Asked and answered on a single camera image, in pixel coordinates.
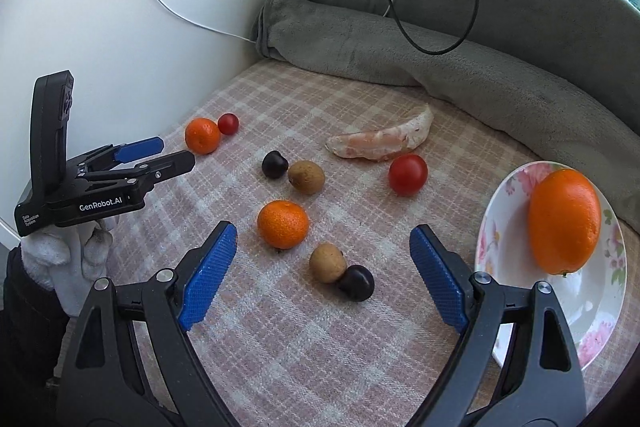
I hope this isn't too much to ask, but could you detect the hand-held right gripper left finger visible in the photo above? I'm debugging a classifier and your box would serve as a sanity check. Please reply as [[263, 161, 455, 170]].
[[55, 221, 238, 427]]

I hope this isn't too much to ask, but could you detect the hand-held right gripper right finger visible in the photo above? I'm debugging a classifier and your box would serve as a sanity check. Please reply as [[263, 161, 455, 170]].
[[409, 224, 587, 427]]

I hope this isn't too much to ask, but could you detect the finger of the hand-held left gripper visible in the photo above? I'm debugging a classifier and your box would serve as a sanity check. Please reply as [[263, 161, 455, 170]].
[[80, 151, 197, 188], [75, 137, 166, 170]]

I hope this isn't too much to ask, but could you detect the large mandarin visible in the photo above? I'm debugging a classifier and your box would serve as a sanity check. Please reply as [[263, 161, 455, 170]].
[[257, 200, 310, 251]]

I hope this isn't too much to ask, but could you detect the dark plum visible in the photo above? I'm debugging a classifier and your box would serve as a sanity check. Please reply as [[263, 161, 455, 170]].
[[337, 264, 376, 303], [261, 150, 289, 180]]

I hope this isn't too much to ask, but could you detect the large red tomato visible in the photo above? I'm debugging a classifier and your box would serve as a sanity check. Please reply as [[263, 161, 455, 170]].
[[388, 154, 429, 196]]

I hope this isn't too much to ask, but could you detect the floral white plate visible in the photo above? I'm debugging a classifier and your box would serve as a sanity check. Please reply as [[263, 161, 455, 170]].
[[474, 161, 627, 369]]

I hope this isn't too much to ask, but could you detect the person's left hand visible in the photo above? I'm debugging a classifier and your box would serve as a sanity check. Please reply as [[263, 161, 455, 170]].
[[22, 214, 121, 315]]

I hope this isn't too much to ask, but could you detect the small mandarin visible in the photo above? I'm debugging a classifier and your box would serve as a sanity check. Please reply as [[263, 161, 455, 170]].
[[184, 118, 221, 156]]

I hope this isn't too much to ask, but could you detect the brown round fruit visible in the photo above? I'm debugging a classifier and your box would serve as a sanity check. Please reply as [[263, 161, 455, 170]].
[[309, 243, 348, 284], [287, 160, 326, 196]]

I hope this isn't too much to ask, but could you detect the large orange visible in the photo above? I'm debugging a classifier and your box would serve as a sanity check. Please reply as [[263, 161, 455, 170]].
[[528, 168, 602, 277]]

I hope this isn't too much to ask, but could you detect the grey rolled blanket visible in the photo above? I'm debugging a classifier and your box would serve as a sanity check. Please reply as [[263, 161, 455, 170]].
[[252, 0, 640, 230]]

